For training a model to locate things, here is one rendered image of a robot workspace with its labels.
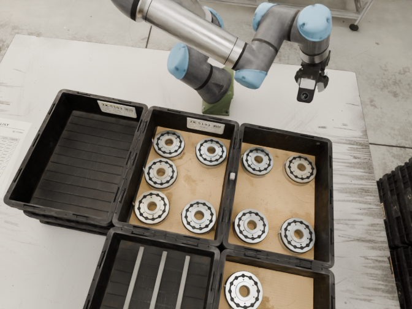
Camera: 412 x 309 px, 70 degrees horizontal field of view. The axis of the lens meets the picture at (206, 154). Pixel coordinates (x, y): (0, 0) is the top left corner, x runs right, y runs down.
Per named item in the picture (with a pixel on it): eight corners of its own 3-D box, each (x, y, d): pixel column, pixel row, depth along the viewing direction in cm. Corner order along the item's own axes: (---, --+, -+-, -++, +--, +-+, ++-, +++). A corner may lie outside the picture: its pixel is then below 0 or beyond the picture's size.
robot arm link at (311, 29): (303, -3, 70) (339, 5, 66) (304, 26, 80) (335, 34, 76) (288, 26, 69) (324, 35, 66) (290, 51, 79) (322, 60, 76)
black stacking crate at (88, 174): (72, 109, 107) (61, 89, 97) (152, 124, 107) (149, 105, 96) (22, 214, 89) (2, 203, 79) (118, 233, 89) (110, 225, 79)
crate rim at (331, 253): (239, 125, 97) (240, 121, 95) (329, 142, 97) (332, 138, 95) (220, 248, 79) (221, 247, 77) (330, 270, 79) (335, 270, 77)
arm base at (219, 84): (206, 80, 128) (189, 67, 122) (232, 64, 118) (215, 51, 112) (203, 109, 122) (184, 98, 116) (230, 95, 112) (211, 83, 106)
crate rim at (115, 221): (150, 108, 98) (149, 104, 96) (239, 125, 97) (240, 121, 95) (111, 227, 80) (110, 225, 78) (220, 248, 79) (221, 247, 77)
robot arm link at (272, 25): (242, 33, 75) (282, 45, 71) (262, -7, 75) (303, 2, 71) (249, 48, 83) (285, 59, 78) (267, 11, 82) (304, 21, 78)
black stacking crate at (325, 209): (235, 140, 106) (240, 122, 96) (317, 156, 105) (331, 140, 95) (217, 253, 88) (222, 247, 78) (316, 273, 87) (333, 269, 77)
